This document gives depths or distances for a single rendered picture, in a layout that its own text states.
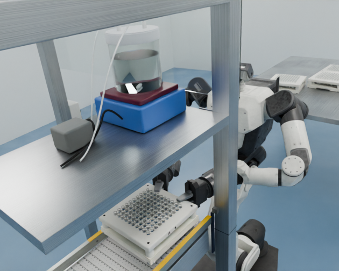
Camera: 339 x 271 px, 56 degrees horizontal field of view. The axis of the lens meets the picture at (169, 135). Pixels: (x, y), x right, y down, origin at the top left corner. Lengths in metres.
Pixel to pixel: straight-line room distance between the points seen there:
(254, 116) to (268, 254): 1.08
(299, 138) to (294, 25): 4.72
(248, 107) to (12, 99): 3.69
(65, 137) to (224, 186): 0.55
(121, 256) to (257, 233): 1.12
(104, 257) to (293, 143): 0.79
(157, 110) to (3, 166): 0.42
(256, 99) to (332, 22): 4.51
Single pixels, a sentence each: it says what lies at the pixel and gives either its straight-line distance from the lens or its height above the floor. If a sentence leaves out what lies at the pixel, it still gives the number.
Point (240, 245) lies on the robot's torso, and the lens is 2.05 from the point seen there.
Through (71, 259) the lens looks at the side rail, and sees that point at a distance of 1.16.
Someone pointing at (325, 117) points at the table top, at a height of 0.90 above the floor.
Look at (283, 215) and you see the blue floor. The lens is 2.75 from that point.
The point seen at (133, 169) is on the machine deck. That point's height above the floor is 1.38.
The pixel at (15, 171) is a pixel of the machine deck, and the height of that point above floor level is 1.38.
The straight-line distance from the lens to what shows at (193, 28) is 1.03.
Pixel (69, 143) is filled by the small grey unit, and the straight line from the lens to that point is 0.83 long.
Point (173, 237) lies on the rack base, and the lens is 1.08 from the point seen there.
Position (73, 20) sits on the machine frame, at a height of 1.71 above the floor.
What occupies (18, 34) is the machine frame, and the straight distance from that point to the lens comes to 0.49.
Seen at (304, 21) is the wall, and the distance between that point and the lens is 5.89.
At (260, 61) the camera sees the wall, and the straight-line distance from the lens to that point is 6.21.
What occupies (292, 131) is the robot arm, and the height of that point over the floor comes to 1.20.
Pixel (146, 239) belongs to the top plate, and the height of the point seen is 1.05.
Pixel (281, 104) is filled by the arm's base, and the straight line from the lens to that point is 1.34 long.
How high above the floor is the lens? 1.76
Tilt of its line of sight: 26 degrees down
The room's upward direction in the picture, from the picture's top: 5 degrees counter-clockwise
